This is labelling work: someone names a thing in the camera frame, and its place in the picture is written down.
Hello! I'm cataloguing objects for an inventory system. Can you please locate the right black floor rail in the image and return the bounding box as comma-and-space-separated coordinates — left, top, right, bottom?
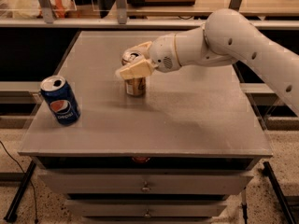
263, 161, 298, 224

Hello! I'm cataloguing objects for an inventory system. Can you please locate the left black floor rail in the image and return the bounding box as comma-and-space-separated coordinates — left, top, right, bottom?
0, 161, 36, 223

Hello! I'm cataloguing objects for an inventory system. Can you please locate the black floor rail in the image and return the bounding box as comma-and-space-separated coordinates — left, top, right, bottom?
263, 161, 298, 224
0, 161, 36, 223

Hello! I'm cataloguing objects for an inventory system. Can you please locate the orange gold soda can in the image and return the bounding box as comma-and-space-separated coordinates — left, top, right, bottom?
121, 51, 146, 97

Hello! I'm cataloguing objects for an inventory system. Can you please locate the lower grey drawer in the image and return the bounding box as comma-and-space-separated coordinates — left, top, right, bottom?
65, 200, 226, 217

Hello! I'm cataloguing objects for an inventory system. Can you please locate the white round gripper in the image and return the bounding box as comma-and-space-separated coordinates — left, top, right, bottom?
115, 34, 181, 80

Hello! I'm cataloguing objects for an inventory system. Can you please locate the blue Pepsi can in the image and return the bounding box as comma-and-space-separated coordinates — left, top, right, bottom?
40, 76, 80, 126

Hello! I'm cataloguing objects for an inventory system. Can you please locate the white orange plastic bag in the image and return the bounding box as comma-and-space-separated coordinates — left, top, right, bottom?
0, 0, 75, 20

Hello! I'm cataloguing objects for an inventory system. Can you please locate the grey drawer cabinet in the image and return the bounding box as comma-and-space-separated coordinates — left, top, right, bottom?
21, 31, 272, 224

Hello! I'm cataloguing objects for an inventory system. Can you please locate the black floor cable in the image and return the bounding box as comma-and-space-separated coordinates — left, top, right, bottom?
0, 140, 39, 224

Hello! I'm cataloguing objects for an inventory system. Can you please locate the top grey drawer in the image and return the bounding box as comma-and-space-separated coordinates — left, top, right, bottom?
38, 171, 252, 195

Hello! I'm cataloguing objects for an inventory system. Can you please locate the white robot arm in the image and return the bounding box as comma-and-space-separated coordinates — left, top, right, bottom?
116, 8, 299, 115

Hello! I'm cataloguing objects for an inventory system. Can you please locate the grey drawer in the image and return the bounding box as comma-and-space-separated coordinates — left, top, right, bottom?
65, 200, 226, 217
38, 171, 252, 195

